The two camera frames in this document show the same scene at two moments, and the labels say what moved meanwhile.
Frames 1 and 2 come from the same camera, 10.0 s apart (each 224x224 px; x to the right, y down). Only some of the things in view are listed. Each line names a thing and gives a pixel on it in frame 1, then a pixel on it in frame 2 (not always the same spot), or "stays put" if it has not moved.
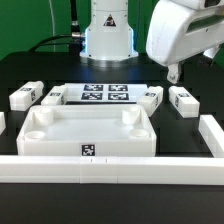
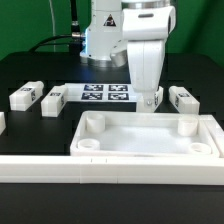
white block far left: [24, 98] stays put
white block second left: [56, 96] stays put
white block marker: [185, 104] stays put
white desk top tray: [86, 131] to [144, 134]
